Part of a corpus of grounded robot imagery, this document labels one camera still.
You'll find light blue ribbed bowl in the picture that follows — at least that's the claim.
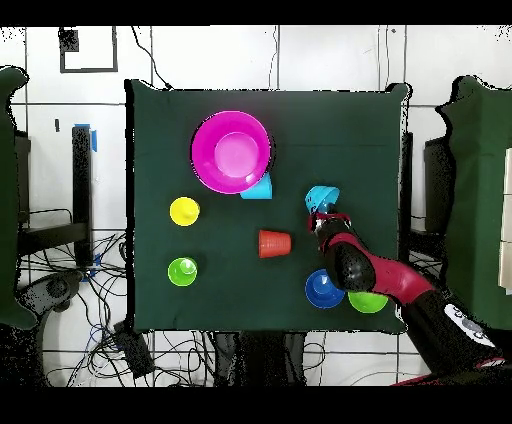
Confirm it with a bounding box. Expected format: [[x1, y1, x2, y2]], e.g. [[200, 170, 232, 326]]
[[304, 185, 341, 216]]

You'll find orange cup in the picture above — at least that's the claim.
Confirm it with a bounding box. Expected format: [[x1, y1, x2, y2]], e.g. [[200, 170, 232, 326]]
[[257, 229, 293, 260]]

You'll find light blue cup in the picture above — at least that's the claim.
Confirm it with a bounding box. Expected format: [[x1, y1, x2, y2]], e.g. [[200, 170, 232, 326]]
[[239, 171, 274, 200]]

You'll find green ribbed bowl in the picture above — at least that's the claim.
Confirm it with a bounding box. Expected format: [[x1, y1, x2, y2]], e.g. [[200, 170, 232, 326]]
[[347, 290, 390, 314]]

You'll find large pink bowl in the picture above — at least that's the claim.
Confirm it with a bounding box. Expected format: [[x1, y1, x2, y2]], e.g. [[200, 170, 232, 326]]
[[190, 110, 272, 196]]

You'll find yellow cup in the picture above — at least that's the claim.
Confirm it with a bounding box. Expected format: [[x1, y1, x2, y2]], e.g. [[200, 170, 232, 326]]
[[168, 196, 201, 228]]

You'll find green cup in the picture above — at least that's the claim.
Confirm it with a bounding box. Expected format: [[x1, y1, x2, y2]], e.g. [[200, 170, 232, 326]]
[[166, 256, 198, 288]]

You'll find dark blue ribbed bowl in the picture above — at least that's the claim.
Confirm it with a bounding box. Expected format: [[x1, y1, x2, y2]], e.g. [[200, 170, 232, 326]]
[[304, 268, 346, 310]]

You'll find dark green tablecloth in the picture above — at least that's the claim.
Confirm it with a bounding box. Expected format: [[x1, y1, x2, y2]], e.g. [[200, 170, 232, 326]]
[[125, 78, 409, 333]]

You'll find black box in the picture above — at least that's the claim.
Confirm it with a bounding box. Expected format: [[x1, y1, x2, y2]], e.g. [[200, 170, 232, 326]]
[[112, 320, 156, 380]]

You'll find black bench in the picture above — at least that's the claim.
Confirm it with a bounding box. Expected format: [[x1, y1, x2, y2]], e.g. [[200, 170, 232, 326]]
[[15, 125, 95, 267]]

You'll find blue tape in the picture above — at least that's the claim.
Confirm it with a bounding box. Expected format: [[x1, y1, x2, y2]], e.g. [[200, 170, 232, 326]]
[[73, 122, 98, 153]]

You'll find black office chair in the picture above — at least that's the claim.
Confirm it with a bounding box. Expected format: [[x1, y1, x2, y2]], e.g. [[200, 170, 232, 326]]
[[17, 271, 85, 317]]

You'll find bundle of floor cables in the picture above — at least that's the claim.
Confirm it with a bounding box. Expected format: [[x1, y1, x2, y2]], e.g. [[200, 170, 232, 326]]
[[19, 231, 217, 387]]

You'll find thin black floor cable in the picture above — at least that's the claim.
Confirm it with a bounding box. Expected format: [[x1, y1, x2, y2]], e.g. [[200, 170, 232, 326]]
[[130, 25, 174, 90]]

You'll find black square floor frame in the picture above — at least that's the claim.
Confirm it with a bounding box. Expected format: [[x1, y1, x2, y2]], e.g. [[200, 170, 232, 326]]
[[58, 25, 119, 74]]

